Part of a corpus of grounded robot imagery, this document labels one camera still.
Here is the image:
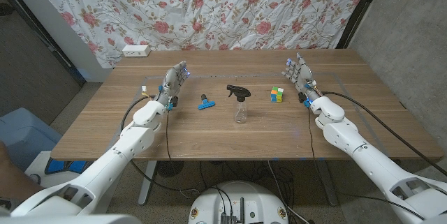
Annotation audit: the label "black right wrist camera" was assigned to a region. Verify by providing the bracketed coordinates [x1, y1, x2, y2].
[298, 91, 312, 108]

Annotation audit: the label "multicoloured Rubik's cube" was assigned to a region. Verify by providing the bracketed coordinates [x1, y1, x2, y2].
[270, 86, 284, 103]

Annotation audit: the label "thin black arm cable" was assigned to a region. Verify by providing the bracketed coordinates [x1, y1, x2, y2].
[307, 107, 425, 221]
[165, 110, 177, 175]

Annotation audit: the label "black slanted wall bar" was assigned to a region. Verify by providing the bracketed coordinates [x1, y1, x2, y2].
[0, 0, 87, 87]

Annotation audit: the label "clear plastic spray bottle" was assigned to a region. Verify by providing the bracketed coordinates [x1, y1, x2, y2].
[233, 100, 249, 124]

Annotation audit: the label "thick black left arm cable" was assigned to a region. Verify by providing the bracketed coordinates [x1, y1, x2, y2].
[120, 93, 200, 197]

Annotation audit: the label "white table leg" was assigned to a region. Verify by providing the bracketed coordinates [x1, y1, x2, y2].
[316, 159, 339, 207]
[138, 160, 158, 207]

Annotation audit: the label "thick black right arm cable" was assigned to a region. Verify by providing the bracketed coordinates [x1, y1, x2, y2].
[321, 91, 447, 177]

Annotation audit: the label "floral print backdrop cloth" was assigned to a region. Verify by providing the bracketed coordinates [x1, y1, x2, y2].
[26, 0, 374, 70]

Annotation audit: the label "black round floor base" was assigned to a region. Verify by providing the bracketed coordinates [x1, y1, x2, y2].
[156, 160, 185, 179]

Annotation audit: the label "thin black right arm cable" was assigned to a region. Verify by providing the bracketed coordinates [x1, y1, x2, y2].
[307, 107, 425, 221]

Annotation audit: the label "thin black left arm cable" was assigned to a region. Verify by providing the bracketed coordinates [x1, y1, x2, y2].
[165, 110, 177, 175]

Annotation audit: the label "black backdrop stand pole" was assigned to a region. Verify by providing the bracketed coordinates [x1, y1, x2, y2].
[335, 0, 387, 50]

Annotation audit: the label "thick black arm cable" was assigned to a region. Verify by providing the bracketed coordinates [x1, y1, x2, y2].
[321, 91, 447, 177]
[120, 93, 200, 197]

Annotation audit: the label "person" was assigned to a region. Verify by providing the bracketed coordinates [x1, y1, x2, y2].
[0, 140, 46, 202]

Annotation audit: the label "blue and black small tool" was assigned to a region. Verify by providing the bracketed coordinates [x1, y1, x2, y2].
[198, 94, 217, 110]

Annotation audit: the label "blue plastic bin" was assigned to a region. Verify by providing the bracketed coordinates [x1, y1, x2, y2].
[0, 107, 63, 172]

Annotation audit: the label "black trigger sprayer head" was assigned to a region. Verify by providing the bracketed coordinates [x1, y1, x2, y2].
[226, 84, 251, 103]

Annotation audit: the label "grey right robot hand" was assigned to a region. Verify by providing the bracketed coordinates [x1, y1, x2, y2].
[281, 52, 321, 102]

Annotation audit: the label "white power strip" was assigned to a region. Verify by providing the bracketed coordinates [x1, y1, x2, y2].
[122, 44, 152, 58]

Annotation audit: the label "white robot torso base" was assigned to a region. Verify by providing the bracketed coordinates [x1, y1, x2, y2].
[187, 181, 290, 224]

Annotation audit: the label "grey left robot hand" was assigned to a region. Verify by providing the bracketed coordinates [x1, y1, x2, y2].
[156, 60, 191, 106]

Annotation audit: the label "white floor platform blue pads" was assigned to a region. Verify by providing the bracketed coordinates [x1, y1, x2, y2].
[24, 150, 97, 188]

